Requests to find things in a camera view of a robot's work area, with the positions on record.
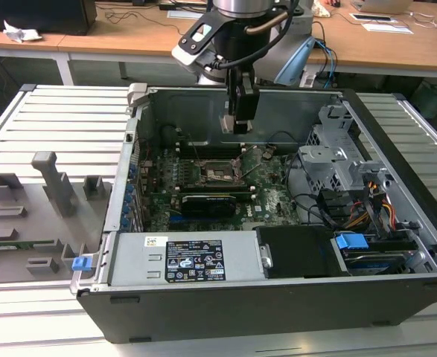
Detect green RAM stick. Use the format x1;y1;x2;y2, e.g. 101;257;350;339
0;239;57;249

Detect green bag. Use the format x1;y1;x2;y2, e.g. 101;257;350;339
411;80;437;120

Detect wooden desk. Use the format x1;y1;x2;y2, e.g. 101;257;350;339
0;28;74;87
57;0;437;81

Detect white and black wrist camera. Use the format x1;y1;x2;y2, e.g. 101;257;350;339
171;14;223;67

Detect black drive cables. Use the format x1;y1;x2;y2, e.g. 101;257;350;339
316;187;353;228

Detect yellow power wires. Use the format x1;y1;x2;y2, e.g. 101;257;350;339
346;202;395;228

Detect black plastic shroud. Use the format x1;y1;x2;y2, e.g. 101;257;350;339
255;225;350;280

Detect metal socket cover frame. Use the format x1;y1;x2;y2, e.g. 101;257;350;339
232;146;267;182

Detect grey parts rack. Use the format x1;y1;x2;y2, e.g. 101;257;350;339
0;150;113;283

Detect silver metal drive cage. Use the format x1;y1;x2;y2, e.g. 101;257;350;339
298;103;394;209

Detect black cable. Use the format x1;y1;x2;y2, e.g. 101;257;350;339
265;130;303;150

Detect silver laptop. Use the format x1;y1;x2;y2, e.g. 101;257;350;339
350;0;415;14

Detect black graphics card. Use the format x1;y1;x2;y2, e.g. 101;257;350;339
179;193;237;219

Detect blue plastic latch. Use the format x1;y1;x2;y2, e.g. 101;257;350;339
71;255;94;273

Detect crumpled white paper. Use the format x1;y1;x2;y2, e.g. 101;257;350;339
2;19;44;42

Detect black and grey PC case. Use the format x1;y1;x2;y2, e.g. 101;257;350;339
71;83;437;345

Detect hard disk in blue carrier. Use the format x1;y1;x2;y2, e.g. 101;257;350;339
333;231;420;277

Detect black computer box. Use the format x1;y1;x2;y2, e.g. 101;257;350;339
0;0;98;37

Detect white paper sheet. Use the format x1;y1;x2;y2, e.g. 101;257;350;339
167;10;204;20
362;22;415;35

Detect grey power supply with label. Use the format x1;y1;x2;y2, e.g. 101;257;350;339
106;231;275;287

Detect green motherboard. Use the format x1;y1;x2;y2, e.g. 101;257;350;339
138;143;304;234

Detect CPU socket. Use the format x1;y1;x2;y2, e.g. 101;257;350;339
197;158;247;187

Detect copper coloured hose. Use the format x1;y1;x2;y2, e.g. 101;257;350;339
243;10;290;37

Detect white power adapter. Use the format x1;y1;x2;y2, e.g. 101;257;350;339
299;70;319;89

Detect black RAM slot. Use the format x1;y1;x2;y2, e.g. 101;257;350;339
180;189;255;199
176;149;246;159
180;184;252;191
176;143;246;152

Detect blue cable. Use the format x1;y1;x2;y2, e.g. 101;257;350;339
312;36;339;89

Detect grey case latch handle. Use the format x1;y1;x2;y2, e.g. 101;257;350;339
127;82;149;109

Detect beige crumpled cloth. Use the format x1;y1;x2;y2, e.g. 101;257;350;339
313;0;333;19

